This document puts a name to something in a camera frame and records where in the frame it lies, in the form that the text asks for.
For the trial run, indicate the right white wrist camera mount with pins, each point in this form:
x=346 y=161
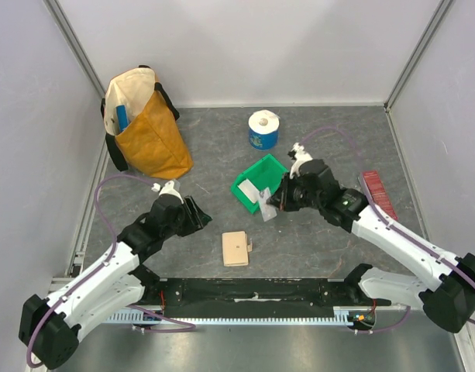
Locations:
x=298 y=156

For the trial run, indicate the white credit card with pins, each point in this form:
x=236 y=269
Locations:
x=267 y=211

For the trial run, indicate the white slotted cable duct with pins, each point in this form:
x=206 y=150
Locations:
x=129 y=316

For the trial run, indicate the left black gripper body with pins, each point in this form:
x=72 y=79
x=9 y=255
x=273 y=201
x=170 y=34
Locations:
x=170 y=229

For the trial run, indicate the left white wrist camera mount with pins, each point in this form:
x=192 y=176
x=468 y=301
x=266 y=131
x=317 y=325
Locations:
x=171 y=187

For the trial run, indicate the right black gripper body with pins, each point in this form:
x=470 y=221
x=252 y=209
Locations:
x=285 y=194

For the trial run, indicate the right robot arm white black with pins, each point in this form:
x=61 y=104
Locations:
x=442 y=284

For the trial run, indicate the red and grey box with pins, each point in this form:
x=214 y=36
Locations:
x=378 y=199

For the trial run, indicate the blue item in bag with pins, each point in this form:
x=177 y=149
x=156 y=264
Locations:
x=122 y=117

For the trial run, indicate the white card in bin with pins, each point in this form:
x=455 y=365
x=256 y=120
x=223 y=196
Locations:
x=249 y=190

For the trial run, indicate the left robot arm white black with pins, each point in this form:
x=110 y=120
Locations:
x=52 y=327

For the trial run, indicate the green plastic bin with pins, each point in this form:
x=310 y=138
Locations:
x=265 y=173

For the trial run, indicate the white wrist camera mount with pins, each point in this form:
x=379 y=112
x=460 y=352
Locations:
x=171 y=187
x=298 y=156

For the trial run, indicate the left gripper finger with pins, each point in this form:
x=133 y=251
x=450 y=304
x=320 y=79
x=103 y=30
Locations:
x=190 y=210
x=202 y=219

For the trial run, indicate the toilet paper roll blue wrap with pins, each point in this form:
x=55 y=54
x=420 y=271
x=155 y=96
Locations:
x=263 y=130

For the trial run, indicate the beige leather card holder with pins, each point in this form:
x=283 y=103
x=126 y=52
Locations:
x=236 y=248

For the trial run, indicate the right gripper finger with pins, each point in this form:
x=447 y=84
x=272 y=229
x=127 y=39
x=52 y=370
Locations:
x=286 y=188
x=277 y=200

